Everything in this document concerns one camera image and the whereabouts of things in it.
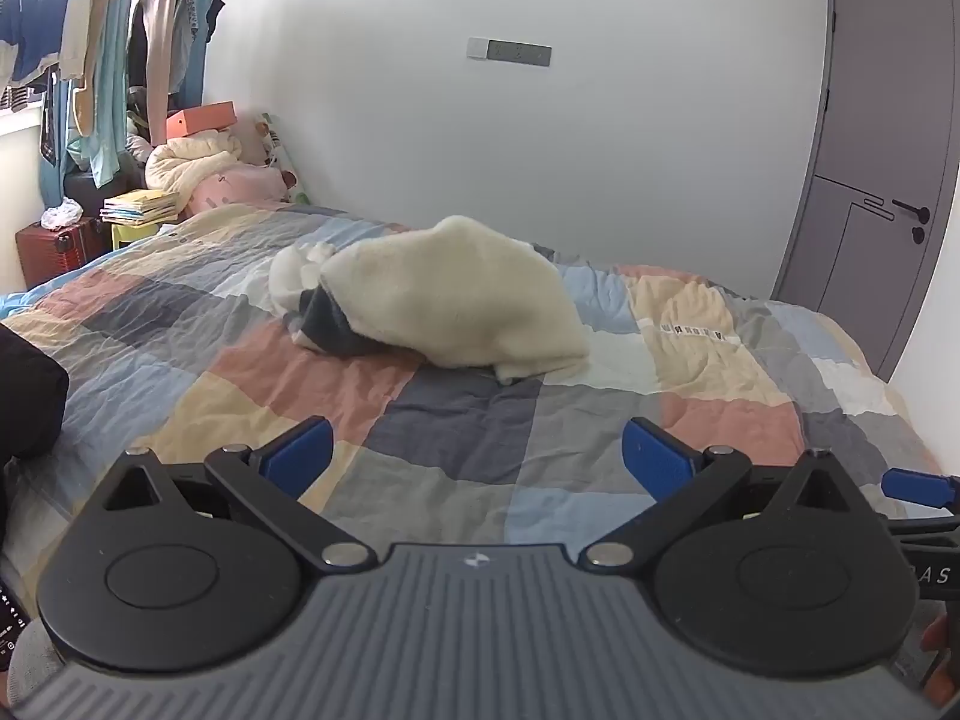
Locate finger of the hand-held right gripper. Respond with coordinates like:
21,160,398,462
881,467,960,512

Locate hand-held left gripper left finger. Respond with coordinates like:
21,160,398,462
101,418,374,571

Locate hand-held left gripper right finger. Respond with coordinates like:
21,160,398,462
577,418,860,569

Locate cream sweater with blue stripes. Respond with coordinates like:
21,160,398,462
268,215,591,383

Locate row of hanging clothes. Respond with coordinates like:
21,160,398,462
0,0,227,200

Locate person's right hand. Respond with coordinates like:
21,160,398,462
919,615,960,707

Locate patchwork checked quilt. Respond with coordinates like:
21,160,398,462
0,202,947,616

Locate pink plush pillow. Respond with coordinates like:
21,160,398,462
184,163,290,217

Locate yellow stool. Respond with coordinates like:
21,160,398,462
111,221,160,250

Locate stack of books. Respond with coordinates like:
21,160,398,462
101,191,182,226

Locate cream blanket pile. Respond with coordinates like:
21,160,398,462
145,130,242,203

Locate red suitcase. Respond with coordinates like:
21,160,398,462
15,217,104,290

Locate grey door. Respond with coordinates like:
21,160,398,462
771,0,960,383

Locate white plastic bag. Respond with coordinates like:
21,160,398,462
40,199,83,232

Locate orange box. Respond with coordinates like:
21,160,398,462
165,100,237,140

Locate grey wall switch panel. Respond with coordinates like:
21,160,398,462
466,37,553,65

